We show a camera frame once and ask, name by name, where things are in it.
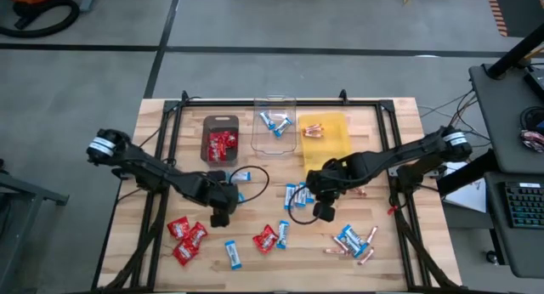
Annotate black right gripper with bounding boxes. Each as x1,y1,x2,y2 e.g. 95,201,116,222
308,155,362,223

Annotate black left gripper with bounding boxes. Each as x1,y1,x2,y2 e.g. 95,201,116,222
197,169,240,229

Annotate candy bag on desk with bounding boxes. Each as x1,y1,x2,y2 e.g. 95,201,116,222
520,129,544,154

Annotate yellow plastic bin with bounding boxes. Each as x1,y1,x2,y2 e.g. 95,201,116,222
298,111,353,176

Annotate dark grey plastic bin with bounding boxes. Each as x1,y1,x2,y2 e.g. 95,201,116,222
200,114,241,167

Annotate clear plastic bin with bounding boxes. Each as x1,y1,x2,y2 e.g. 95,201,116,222
250,94,298,155

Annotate white paper sheet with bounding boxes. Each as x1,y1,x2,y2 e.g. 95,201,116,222
441,160,488,213

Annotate grey metal cart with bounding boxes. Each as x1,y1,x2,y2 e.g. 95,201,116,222
0,157,71,293

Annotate black desk with keyboard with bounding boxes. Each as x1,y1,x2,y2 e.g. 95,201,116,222
484,171,544,280

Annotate backlit computer keyboard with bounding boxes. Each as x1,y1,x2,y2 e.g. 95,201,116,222
504,181,544,230

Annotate black device on desk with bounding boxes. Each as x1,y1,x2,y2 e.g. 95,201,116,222
523,66,544,100

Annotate black diagonal pole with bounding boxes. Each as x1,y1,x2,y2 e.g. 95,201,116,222
485,24,544,81

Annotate dark mat striped edge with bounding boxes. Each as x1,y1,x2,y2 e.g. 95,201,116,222
484,0,544,38

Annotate black right camera cable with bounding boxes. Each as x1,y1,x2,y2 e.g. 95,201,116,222
287,195,325,226

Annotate black camera cable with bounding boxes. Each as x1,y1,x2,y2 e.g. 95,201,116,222
228,165,270,205
287,195,325,226

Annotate black left camera cable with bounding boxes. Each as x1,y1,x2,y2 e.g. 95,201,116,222
228,165,270,205

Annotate black aluminium table frame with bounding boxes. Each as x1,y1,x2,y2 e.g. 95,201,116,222
91,88,464,294

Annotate black floor cables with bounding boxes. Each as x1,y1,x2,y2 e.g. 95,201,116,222
418,88,490,149

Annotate black desk with cables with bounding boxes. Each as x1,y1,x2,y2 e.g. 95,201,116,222
468,63,544,175

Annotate black coiled cable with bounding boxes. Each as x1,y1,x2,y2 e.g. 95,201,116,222
520,105,544,132

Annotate black vacuum hose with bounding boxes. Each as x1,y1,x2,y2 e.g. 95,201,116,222
0,0,81,39

